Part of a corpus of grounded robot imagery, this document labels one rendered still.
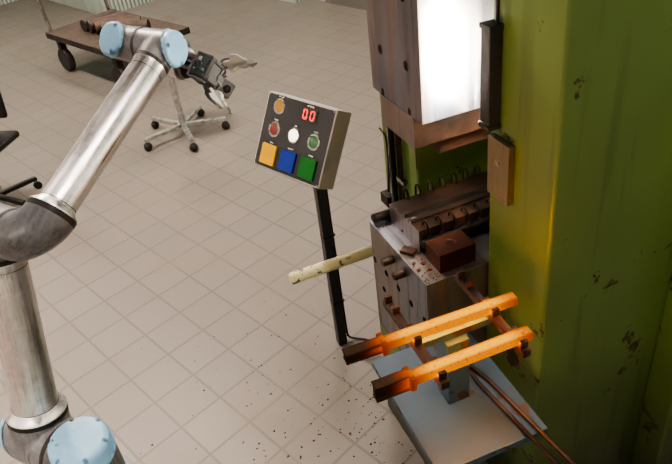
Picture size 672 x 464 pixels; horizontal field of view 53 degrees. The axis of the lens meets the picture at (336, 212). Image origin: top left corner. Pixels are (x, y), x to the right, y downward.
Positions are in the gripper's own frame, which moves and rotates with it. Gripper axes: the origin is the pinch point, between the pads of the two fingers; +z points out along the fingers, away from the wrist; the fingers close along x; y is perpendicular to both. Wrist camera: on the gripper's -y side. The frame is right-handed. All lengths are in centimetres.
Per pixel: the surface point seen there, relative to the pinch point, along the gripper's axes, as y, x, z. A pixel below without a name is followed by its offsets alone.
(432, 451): -31, -60, 77
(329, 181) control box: -68, -5, -2
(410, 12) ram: -0.1, 32.3, 32.6
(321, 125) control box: -59, 11, -10
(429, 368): -11, -41, 72
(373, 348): -12, -43, 58
